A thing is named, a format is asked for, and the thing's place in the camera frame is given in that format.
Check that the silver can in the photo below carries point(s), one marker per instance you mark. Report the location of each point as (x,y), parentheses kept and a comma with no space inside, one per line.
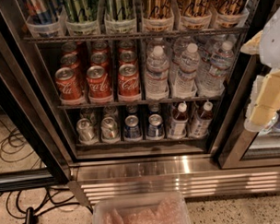
(86,132)
(110,131)

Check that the tea bottle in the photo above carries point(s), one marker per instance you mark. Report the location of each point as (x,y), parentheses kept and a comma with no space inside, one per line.
(178,121)
(202,115)

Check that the wire shelf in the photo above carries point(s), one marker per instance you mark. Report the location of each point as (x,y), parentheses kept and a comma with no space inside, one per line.
(121,103)
(136,36)

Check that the red cola can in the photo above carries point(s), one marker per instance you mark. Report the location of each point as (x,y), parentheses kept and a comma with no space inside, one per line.
(100,59)
(68,83)
(128,58)
(128,83)
(72,61)
(99,85)

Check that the silver can front left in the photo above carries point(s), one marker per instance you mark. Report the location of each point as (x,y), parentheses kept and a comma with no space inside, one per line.
(86,132)

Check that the water bottle front right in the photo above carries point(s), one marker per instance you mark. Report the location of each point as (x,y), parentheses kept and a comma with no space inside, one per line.
(211,76)

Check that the clear plastic bin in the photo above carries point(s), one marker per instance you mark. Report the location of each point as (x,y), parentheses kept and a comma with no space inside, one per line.
(148,208)

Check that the water bottle front left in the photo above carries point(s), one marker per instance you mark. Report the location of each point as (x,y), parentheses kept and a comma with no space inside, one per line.
(157,73)

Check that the orange can right lane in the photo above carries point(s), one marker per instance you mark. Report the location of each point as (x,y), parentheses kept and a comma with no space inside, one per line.
(229,12)

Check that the fridge glass door right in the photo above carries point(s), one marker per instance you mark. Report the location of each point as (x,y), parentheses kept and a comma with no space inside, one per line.
(240,148)

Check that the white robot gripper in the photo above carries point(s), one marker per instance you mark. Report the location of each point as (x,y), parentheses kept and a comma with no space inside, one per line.
(274,41)

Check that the blue can front right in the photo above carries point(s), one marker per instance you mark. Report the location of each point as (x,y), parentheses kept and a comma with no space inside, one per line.
(155,128)

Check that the red cola can front middle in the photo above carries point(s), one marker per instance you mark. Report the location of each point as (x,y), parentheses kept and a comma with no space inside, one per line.
(99,85)

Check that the tea bottle right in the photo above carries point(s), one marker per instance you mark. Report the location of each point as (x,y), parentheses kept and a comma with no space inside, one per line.
(202,115)

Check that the orange can lane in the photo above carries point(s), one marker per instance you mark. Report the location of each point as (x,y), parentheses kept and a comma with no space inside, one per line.
(194,13)
(229,12)

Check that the black fridge door frame left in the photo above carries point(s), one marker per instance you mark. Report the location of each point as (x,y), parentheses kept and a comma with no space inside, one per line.
(27,96)

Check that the green can left lane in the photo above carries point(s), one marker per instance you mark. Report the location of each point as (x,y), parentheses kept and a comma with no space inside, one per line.
(82,17)

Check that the orange can middle lane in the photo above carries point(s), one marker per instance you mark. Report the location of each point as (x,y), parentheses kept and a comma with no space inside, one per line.
(194,13)

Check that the tea bottle left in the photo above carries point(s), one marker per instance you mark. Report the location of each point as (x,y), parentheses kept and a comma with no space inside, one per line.
(178,121)

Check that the green can lane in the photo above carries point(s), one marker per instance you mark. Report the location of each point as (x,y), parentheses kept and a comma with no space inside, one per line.
(82,17)
(120,16)

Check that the top wire shelf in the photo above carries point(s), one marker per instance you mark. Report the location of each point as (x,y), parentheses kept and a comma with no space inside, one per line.
(136,36)

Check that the red cola can front left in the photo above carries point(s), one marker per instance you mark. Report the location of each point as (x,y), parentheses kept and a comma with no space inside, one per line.
(68,83)

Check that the steel fridge base grille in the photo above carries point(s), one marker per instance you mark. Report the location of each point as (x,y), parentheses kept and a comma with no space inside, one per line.
(192,176)

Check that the blue can top shelf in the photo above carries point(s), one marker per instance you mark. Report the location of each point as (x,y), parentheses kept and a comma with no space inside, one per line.
(45,18)

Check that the blue can front left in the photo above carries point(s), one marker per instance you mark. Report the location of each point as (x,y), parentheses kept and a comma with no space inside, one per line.
(132,129)

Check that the orange soda can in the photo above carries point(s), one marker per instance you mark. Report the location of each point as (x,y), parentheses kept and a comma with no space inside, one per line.
(156,14)

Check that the middle wire shelf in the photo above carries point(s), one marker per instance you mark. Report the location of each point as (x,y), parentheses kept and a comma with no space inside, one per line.
(121,103)

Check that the red cola can front right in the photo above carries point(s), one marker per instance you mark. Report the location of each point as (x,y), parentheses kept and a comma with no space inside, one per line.
(128,83)

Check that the water bottle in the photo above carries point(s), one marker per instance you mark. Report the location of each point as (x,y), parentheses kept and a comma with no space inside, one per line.
(211,76)
(157,73)
(187,62)

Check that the water bottle front middle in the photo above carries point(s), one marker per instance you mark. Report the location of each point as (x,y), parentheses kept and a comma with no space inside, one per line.
(187,62)

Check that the green can right lane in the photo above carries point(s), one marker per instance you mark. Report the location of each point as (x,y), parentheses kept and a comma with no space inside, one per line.
(120,16)

